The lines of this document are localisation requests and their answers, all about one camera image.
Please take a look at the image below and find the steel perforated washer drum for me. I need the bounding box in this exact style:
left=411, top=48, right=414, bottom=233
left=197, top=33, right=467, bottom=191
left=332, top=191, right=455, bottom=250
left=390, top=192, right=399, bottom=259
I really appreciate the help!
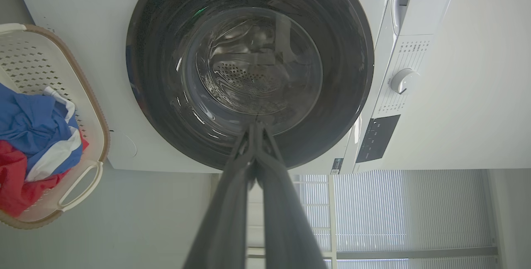
left=195, top=15, right=300, bottom=116

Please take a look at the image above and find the black washer display panel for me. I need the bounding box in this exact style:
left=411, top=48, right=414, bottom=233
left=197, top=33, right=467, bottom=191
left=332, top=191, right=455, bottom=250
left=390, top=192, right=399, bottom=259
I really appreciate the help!
left=356, top=115, right=401, bottom=164

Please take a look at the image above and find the round black glass washer door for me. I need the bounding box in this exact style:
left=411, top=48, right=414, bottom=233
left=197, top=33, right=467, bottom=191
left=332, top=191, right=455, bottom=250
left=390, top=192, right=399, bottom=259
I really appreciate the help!
left=126, top=0, right=375, bottom=171

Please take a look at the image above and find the white detergent drawer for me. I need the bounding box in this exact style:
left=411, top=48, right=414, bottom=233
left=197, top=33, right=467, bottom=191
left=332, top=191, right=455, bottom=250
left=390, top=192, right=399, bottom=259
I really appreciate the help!
left=390, top=0, right=419, bottom=35

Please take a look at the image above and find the blue and white garment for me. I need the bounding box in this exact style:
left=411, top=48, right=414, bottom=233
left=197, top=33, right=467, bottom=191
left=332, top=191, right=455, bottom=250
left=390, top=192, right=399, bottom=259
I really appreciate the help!
left=0, top=83, right=83, bottom=182

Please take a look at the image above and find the red garment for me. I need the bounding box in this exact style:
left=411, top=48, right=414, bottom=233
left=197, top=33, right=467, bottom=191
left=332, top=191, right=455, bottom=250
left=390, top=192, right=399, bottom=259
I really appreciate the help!
left=0, top=134, right=90, bottom=218

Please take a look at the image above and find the white front-load washing machine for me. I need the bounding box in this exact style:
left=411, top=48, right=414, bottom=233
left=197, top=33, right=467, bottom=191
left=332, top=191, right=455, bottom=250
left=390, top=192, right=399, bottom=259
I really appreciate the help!
left=9, top=0, right=462, bottom=175

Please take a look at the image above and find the round white filter cover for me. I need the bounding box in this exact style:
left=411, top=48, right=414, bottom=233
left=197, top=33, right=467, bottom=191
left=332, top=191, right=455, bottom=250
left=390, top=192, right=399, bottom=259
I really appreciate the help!
left=112, top=132, right=138, bottom=158

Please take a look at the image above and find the cream plastic laundry basket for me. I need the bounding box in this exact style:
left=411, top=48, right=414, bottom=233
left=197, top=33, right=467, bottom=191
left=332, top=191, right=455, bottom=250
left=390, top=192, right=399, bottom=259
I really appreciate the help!
left=0, top=23, right=110, bottom=230

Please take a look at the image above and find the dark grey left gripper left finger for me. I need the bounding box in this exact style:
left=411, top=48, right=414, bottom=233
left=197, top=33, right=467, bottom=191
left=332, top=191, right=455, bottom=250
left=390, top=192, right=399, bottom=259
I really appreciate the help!
left=183, top=123, right=257, bottom=269

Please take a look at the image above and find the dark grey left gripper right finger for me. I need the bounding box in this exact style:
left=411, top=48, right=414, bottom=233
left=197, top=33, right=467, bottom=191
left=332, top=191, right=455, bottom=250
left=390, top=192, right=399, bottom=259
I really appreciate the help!
left=254, top=122, right=328, bottom=269

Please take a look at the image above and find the white round control knob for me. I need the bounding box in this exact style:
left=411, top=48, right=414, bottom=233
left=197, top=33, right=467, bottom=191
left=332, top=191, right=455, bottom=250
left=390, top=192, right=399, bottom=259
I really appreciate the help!
left=390, top=68, right=419, bottom=95

